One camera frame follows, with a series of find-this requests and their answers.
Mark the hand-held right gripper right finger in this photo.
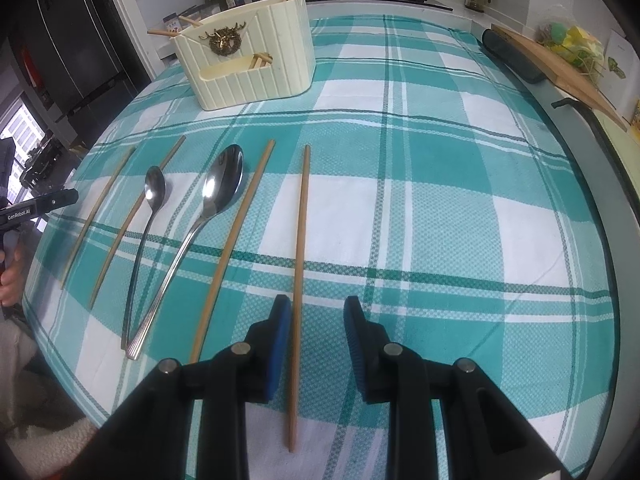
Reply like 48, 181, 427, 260
343, 296, 568, 480

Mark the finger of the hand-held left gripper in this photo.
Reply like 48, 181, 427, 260
0, 137, 16, 196
30, 188, 80, 213

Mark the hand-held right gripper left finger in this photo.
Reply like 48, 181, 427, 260
62, 294, 292, 480

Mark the small steel spoon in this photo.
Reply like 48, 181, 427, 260
120, 166, 167, 352

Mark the large steel spoon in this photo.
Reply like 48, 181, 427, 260
126, 144, 245, 361

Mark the cream ribbed utensil holder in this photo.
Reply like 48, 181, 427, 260
172, 0, 317, 111

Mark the person's left hand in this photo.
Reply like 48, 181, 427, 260
0, 259, 26, 306

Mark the dark dining furniture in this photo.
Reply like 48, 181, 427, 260
20, 132, 66, 186

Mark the dark grey refrigerator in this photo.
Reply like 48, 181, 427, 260
10, 0, 141, 126

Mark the teal checked tablecloth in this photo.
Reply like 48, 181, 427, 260
22, 12, 616, 480

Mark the person's light fleece clothing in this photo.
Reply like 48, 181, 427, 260
0, 310, 96, 466

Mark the row of spice jars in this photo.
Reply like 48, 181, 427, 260
177, 2, 221, 26

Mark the wooden cutting board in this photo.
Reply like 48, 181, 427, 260
491, 24, 627, 132

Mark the bag of colourful sponges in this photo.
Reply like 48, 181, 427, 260
537, 10, 608, 86

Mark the white knife holder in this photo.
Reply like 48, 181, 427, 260
597, 30, 640, 111

